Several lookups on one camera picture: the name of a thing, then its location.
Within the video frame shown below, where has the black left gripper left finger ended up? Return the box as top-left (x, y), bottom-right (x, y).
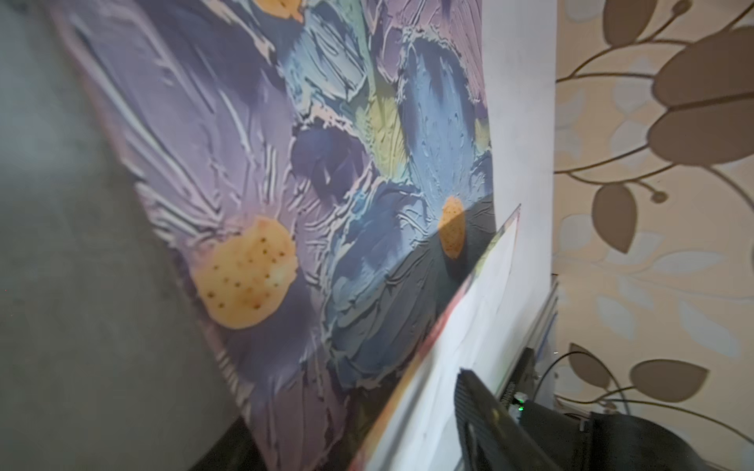
top-left (190, 417), bottom-right (267, 471)

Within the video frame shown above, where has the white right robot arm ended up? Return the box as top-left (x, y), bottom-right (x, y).
top-left (496, 347), bottom-right (709, 470)

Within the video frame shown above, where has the floral painted paper bag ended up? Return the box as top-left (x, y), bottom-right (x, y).
top-left (48, 1), bottom-right (498, 470)

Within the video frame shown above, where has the white Happy Every Day bag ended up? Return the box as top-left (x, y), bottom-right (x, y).
top-left (353, 1), bottom-right (558, 470)

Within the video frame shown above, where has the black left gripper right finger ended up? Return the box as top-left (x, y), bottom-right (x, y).
top-left (454, 369), bottom-right (560, 471)

